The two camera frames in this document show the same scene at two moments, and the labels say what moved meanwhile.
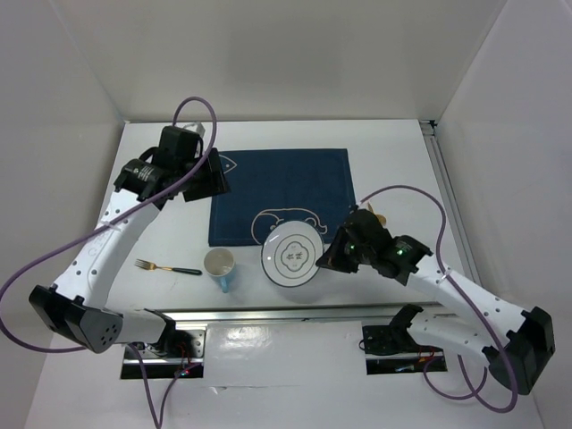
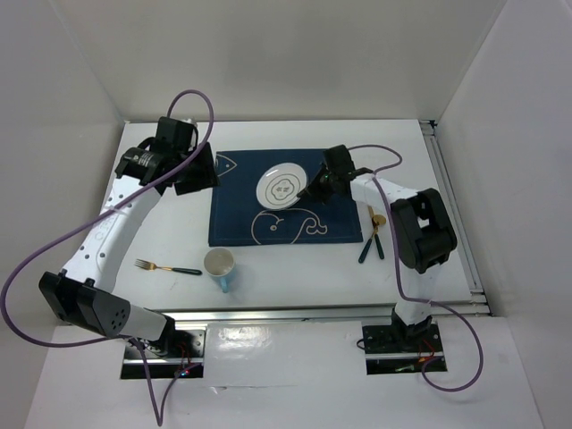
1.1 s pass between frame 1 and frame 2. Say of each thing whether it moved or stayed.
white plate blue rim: moved
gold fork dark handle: stayed
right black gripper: moved
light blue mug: stayed
